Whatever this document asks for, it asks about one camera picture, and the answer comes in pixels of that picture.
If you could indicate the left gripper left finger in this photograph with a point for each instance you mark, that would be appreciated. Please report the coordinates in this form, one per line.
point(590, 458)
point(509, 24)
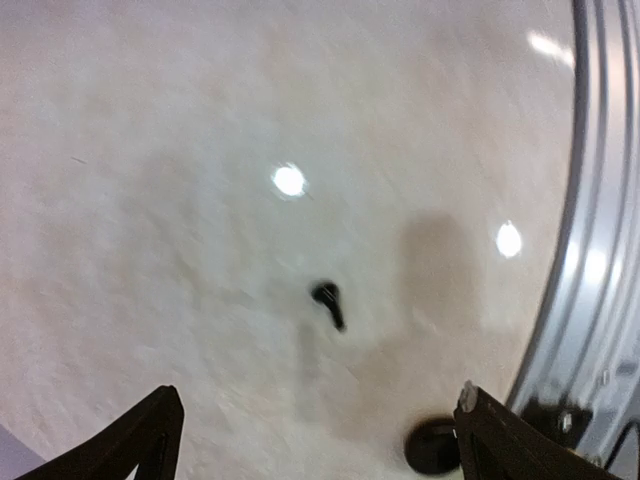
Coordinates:
point(143, 442)

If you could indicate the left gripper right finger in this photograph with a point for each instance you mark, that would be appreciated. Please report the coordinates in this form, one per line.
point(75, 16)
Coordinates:
point(496, 443)

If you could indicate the round black case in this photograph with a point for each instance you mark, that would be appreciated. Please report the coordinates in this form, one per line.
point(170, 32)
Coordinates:
point(431, 447)

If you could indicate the black stem earbud left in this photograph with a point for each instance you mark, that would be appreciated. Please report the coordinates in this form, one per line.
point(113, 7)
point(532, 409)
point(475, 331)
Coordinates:
point(327, 294)

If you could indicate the aluminium front rail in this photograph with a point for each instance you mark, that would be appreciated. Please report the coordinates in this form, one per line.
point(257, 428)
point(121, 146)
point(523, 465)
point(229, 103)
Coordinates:
point(582, 361)

